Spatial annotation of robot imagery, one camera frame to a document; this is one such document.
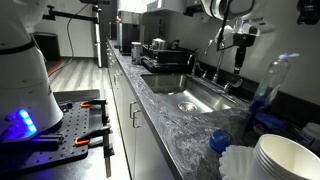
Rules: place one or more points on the black orange bar clamp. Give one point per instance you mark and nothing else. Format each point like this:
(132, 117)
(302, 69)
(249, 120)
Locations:
(100, 136)
(96, 102)

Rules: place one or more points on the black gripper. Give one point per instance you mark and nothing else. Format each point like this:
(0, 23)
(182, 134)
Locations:
(244, 40)

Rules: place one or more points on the metal stand pole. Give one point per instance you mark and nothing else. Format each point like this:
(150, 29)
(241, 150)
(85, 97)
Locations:
(97, 40)

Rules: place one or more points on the black wall dispenser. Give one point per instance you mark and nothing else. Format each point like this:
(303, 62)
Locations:
(308, 11)

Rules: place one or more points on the clear dish soap bottle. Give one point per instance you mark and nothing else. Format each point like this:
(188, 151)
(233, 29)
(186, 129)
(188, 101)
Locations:
(270, 83)

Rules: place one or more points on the black trash bin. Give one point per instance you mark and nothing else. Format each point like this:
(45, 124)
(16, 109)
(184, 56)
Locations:
(48, 46)

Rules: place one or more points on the white paper coffee filters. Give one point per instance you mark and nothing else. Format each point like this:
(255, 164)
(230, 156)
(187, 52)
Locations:
(235, 163)

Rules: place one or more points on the stainless steel sink basin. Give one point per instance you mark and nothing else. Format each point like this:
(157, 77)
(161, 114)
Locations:
(186, 91)

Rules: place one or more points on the chrome side sprayer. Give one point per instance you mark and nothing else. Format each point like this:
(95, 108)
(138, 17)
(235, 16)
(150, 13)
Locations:
(192, 63)

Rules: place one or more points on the metal canister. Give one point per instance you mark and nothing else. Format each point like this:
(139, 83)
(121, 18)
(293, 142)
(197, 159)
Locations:
(136, 52)

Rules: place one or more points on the white pill bottle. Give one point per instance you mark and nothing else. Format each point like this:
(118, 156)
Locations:
(311, 135)

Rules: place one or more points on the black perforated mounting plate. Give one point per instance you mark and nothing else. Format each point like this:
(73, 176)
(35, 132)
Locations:
(73, 133)

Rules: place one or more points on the chrome sink faucet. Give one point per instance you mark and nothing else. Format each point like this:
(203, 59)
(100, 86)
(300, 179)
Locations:
(219, 63)

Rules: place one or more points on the blue sponge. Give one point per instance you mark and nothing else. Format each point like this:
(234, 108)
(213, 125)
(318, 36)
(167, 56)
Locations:
(271, 120)

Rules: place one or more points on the black coffee machine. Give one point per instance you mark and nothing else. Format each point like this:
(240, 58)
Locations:
(128, 33)

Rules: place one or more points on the black dish drying rack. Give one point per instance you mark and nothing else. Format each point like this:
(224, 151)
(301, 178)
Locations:
(166, 58)

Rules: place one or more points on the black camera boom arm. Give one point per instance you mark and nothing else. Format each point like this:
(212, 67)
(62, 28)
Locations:
(70, 15)

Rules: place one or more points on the grey kitchen cabinet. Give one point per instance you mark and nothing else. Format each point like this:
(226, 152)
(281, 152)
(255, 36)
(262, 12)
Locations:
(146, 150)

